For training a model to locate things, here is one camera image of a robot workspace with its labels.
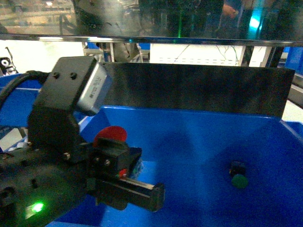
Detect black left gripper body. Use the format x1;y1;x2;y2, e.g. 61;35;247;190
0;104;166;227

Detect red push button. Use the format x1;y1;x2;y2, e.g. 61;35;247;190
93;126;127;147

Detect green push button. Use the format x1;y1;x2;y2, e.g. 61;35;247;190
229;160;249;189

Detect large blue plastic bin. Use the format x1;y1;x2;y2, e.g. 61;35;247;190
0;73;303;227

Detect black back panel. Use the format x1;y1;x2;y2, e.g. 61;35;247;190
103;62;294;118

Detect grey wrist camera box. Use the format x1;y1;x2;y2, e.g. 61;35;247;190
34;56;113;116

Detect upper steel shelf rail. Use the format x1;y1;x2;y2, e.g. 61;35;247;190
0;0;303;47

